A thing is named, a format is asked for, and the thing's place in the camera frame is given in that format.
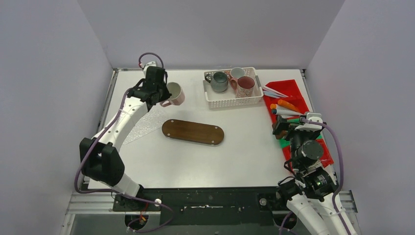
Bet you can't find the pink ghost pattern mug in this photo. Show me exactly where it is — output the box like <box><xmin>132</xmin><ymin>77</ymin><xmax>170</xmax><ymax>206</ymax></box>
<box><xmin>230</xmin><ymin>76</ymin><xmax>255</xmax><ymax>98</ymax></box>

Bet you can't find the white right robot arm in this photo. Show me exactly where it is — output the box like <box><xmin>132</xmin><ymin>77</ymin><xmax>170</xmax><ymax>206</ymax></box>
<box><xmin>273</xmin><ymin>112</ymin><xmax>357</xmax><ymax>235</ymax></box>

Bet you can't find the orange-pink mug white inside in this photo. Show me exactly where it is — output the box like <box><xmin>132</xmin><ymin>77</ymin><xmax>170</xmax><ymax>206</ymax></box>
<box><xmin>229</xmin><ymin>67</ymin><xmax>245</xmax><ymax>84</ymax></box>

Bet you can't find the white blue toothbrush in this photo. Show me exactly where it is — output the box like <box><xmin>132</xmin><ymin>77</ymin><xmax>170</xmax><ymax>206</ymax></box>
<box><xmin>263</xmin><ymin>91</ymin><xmax>281</xmax><ymax>98</ymax></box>

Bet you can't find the red plastic organizer tray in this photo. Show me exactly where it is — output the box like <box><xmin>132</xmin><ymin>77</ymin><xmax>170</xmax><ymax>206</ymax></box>
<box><xmin>263</xmin><ymin>79</ymin><xmax>334</xmax><ymax>167</ymax></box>

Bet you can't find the orange toothpaste tube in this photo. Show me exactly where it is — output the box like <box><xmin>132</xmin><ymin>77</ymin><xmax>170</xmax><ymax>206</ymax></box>
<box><xmin>277</xmin><ymin>99</ymin><xmax>300</xmax><ymax>113</ymax></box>

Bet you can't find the clear textured acrylic tray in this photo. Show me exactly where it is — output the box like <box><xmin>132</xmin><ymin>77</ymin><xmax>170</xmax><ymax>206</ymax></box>
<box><xmin>123</xmin><ymin>110</ymin><xmax>169</xmax><ymax>145</ymax></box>

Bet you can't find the wooden acrylic toothbrush holder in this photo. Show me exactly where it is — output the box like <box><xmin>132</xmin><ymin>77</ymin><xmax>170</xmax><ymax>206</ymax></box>
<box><xmin>272</xmin><ymin>122</ymin><xmax>289</xmax><ymax>140</ymax></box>

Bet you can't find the white perforated plastic basket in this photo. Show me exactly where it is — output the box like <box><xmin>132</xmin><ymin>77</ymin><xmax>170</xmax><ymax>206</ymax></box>
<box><xmin>203</xmin><ymin>67</ymin><xmax>264</xmax><ymax>110</ymax></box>

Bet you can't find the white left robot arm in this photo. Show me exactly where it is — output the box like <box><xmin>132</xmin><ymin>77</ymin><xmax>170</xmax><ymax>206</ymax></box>
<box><xmin>76</xmin><ymin>66</ymin><xmax>171</xmax><ymax>211</ymax></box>

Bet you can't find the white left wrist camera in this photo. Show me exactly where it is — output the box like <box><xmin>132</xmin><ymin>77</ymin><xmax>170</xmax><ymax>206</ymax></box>
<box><xmin>142</xmin><ymin>61</ymin><xmax>157</xmax><ymax>74</ymax></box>

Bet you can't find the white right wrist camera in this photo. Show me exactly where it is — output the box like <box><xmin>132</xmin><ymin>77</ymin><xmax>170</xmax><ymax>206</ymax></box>
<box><xmin>295</xmin><ymin>112</ymin><xmax>323</xmax><ymax>132</ymax></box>

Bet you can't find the brown oval wooden tray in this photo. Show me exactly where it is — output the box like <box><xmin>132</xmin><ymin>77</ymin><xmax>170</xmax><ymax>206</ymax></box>
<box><xmin>161</xmin><ymin>119</ymin><xmax>225</xmax><ymax>145</ymax></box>

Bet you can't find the green plastic tray insert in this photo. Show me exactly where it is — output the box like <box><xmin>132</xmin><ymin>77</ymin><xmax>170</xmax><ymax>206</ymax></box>
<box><xmin>278</xmin><ymin>118</ymin><xmax>323</xmax><ymax>148</ymax></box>

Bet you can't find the grey-green ceramic mug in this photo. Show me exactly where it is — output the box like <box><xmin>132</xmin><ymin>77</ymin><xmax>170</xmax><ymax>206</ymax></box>
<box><xmin>205</xmin><ymin>71</ymin><xmax>228</xmax><ymax>93</ymax></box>

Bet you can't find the white toothpaste tube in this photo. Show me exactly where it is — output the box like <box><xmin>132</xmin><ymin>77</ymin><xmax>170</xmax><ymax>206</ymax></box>
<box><xmin>271</xmin><ymin>109</ymin><xmax>302</xmax><ymax>116</ymax></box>

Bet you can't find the pink mug white inside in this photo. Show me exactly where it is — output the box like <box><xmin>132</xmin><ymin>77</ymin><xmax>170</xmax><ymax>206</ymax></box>
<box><xmin>160</xmin><ymin>82</ymin><xmax>185</xmax><ymax>107</ymax></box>

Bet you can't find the white pink toothbrush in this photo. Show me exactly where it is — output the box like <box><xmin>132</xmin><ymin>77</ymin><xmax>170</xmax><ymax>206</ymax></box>
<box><xmin>262</xmin><ymin>86</ymin><xmax>288</xmax><ymax>97</ymax></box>

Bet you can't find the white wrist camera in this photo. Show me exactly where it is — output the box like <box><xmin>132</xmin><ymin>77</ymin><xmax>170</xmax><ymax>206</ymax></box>
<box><xmin>142</xmin><ymin>61</ymin><xmax>157</xmax><ymax>74</ymax></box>
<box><xmin>295</xmin><ymin>112</ymin><xmax>323</xmax><ymax>132</ymax></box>

